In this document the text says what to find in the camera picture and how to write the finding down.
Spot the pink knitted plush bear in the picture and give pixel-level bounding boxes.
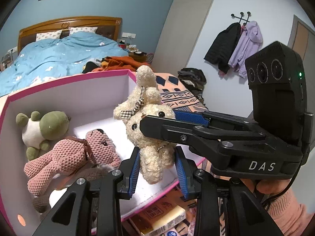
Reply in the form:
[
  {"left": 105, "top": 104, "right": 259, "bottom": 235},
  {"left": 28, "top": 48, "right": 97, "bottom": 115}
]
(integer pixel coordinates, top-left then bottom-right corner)
[{"left": 23, "top": 129, "right": 121, "bottom": 197}]

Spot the cream curly plush bear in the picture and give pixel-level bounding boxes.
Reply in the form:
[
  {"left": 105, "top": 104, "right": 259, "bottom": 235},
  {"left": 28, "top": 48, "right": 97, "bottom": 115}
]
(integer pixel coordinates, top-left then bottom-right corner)
[{"left": 113, "top": 65, "right": 176, "bottom": 184}]

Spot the pink white storage box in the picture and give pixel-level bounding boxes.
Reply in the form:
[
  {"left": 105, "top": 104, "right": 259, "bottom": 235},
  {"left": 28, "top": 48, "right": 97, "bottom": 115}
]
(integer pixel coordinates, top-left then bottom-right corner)
[{"left": 0, "top": 69, "right": 206, "bottom": 236}]

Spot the green frog plush toy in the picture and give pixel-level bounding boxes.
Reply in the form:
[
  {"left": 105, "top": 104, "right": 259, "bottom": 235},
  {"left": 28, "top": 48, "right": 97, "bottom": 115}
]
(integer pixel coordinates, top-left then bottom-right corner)
[{"left": 16, "top": 111, "right": 70, "bottom": 161}]

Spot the pink right sleeve forearm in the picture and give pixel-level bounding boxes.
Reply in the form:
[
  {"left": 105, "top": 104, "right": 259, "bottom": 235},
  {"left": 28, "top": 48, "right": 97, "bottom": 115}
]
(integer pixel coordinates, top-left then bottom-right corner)
[{"left": 268, "top": 189, "right": 314, "bottom": 235}]

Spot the person's right hand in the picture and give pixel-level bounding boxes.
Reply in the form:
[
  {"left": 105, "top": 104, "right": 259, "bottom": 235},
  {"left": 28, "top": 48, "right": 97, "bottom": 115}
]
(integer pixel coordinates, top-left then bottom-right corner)
[{"left": 242, "top": 179, "right": 290, "bottom": 195}]

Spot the gold cardboard product box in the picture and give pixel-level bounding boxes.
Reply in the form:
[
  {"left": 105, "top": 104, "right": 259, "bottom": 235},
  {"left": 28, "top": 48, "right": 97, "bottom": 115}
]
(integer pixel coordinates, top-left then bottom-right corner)
[{"left": 127, "top": 187, "right": 196, "bottom": 235}]

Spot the orange patterned blanket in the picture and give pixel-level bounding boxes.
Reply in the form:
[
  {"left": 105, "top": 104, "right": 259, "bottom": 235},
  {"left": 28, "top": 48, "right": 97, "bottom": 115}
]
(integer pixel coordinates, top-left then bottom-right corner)
[{"left": 120, "top": 71, "right": 227, "bottom": 236}]

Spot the dark clothes pile on chair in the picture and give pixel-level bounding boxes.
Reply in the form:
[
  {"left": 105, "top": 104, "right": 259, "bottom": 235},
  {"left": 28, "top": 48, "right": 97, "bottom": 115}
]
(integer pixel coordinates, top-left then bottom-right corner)
[{"left": 178, "top": 68, "right": 207, "bottom": 104}]

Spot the pink floral wipes pack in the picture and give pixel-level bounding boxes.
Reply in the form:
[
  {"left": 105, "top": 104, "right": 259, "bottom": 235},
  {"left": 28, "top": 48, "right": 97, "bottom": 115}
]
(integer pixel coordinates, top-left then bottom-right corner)
[{"left": 162, "top": 219, "right": 191, "bottom": 236}]

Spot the black hanging jacket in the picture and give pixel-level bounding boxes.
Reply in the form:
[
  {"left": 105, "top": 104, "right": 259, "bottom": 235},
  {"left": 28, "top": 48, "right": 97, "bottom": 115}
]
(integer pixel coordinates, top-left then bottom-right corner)
[{"left": 204, "top": 22, "right": 241, "bottom": 74}]

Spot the wooden right nightstand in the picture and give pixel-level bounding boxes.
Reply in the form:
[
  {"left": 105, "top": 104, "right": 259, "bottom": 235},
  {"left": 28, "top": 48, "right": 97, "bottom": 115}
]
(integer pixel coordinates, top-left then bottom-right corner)
[{"left": 128, "top": 52, "right": 147, "bottom": 63}]

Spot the purple hanging hoodie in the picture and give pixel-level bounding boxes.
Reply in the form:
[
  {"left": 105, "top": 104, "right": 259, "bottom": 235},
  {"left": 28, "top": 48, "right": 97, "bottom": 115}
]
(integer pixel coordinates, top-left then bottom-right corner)
[{"left": 228, "top": 21, "right": 263, "bottom": 78}]

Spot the orange brown clothing pile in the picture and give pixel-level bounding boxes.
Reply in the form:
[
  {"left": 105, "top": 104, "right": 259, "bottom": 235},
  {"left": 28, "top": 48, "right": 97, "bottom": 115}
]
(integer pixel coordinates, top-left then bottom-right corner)
[{"left": 82, "top": 56, "right": 149, "bottom": 74}]

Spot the grey brown door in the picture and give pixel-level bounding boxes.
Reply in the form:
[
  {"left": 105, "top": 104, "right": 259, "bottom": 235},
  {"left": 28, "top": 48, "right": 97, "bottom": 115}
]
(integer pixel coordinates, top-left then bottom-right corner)
[{"left": 288, "top": 14, "right": 315, "bottom": 150}]

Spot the wooden bed headboard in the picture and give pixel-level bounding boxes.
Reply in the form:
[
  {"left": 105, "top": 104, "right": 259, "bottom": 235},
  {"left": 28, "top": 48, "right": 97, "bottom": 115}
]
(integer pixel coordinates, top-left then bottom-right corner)
[{"left": 17, "top": 16, "right": 122, "bottom": 54}]

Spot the blue floral duvet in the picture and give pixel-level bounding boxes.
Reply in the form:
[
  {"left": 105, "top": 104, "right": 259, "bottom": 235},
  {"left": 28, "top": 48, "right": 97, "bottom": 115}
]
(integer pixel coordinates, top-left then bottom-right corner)
[{"left": 1, "top": 31, "right": 128, "bottom": 96}]

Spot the right floral pillow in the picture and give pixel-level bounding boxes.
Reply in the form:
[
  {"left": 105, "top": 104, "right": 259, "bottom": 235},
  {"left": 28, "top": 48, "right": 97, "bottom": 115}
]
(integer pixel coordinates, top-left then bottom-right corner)
[{"left": 68, "top": 27, "right": 98, "bottom": 35}]

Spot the floral pillow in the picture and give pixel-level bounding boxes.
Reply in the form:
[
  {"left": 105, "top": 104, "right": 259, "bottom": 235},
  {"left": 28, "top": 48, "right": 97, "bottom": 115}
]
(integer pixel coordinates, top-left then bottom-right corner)
[
  {"left": 35, "top": 30, "right": 62, "bottom": 41},
  {"left": 68, "top": 27, "right": 98, "bottom": 35}
]

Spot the left floral pillow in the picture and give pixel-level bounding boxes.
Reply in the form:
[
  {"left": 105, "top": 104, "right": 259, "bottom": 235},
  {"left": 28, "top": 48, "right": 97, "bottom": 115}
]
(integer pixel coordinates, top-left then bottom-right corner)
[{"left": 35, "top": 30, "right": 62, "bottom": 41}]

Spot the black right camera box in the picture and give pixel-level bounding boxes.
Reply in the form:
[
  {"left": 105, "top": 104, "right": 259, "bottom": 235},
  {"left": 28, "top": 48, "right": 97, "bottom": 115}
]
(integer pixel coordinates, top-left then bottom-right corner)
[{"left": 245, "top": 41, "right": 314, "bottom": 153}]

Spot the black wall coat hook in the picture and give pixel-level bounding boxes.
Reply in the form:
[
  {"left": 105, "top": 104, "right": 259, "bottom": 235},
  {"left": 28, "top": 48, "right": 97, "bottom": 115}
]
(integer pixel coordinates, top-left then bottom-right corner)
[{"left": 231, "top": 11, "right": 251, "bottom": 26}]

